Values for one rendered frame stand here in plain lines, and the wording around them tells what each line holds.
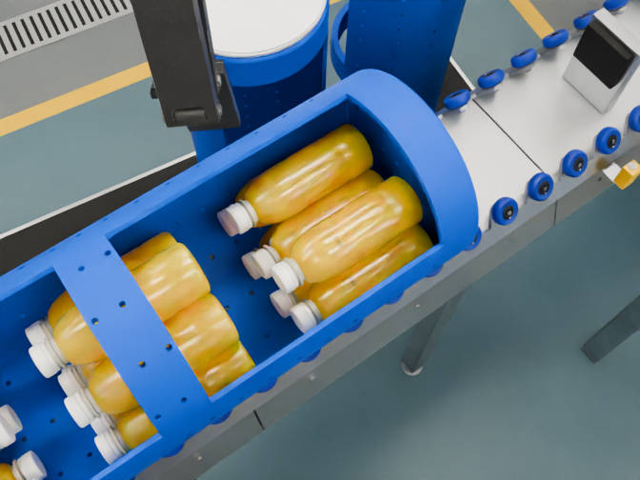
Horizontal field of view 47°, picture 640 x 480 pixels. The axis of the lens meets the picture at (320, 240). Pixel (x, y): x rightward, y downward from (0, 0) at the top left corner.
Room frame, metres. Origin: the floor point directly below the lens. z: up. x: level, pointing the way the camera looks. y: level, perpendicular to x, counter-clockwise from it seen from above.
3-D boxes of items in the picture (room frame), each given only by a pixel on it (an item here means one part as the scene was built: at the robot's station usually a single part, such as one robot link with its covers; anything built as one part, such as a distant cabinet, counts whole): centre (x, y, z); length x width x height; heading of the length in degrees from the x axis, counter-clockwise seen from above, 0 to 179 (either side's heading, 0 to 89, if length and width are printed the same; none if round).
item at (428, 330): (0.57, -0.27, 0.31); 0.06 x 0.06 x 0.63; 38
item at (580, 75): (0.80, -0.45, 1.00); 0.10 x 0.04 x 0.15; 38
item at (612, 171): (0.66, -0.49, 0.92); 0.08 x 0.03 x 0.05; 38
